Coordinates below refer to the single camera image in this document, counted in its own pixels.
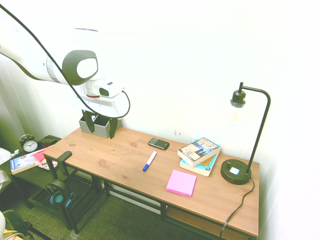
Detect black desk lamp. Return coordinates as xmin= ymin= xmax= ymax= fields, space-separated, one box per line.
xmin=220 ymin=81 xmax=272 ymax=186

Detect black slatted rack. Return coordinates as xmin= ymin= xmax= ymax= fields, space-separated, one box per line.
xmin=26 ymin=172 xmax=111 ymax=235

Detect clear lamp bulb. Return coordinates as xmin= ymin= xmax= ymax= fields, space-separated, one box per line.
xmin=230 ymin=103 xmax=242 ymax=126

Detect dark small box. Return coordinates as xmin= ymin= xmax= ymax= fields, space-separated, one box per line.
xmin=37 ymin=138 xmax=59 ymax=149

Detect paperback book with photo cover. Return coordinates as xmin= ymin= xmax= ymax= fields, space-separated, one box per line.
xmin=177 ymin=137 xmax=222 ymax=167

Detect white patterned cloth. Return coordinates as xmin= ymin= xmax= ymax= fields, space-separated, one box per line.
xmin=0 ymin=146 xmax=16 ymax=190

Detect gray desk organizer holder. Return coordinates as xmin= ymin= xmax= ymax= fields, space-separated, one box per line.
xmin=78 ymin=114 xmax=123 ymax=139

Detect wooden desk with black frame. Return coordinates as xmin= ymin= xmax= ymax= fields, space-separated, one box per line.
xmin=42 ymin=126 xmax=261 ymax=240

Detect black twin-bell alarm clock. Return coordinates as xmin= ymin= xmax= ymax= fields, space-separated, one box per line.
xmin=19 ymin=133 xmax=39 ymax=154

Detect pink sticky note pad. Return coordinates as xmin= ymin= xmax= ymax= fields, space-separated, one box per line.
xmin=165 ymin=169 xmax=198 ymax=198

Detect blue and white book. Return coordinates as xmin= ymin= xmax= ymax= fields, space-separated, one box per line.
xmin=9 ymin=154 xmax=37 ymax=175

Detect black lamp power cord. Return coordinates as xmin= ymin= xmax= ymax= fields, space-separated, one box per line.
xmin=219 ymin=176 xmax=256 ymax=238

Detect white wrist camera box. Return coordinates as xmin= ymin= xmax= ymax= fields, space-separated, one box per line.
xmin=98 ymin=80 xmax=125 ymax=99

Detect colourful magazine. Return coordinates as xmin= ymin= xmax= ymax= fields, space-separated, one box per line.
xmin=33 ymin=158 xmax=59 ymax=171

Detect red paper sheet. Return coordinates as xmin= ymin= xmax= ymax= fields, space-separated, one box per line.
xmin=31 ymin=147 xmax=51 ymax=164

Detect black mobile phone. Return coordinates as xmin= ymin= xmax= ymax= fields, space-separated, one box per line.
xmin=147 ymin=137 xmax=171 ymax=151

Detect black stand base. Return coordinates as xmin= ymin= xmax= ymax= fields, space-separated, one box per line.
xmin=1 ymin=209 xmax=52 ymax=240

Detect dark side table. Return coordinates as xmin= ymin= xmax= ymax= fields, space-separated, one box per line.
xmin=0 ymin=134 xmax=77 ymax=210

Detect black and blue headphones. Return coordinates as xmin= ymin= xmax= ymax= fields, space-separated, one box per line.
xmin=45 ymin=179 xmax=76 ymax=209

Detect stack of two books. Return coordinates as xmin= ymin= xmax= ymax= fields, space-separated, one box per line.
xmin=179 ymin=138 xmax=222 ymax=178

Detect white marker with blue cap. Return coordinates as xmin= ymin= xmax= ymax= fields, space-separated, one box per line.
xmin=142 ymin=150 xmax=158 ymax=172

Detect black headphone hanger clamp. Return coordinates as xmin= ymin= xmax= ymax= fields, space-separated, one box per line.
xmin=50 ymin=150 xmax=73 ymax=181

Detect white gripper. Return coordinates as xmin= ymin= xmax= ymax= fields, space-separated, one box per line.
xmin=72 ymin=92 xmax=129 ymax=140

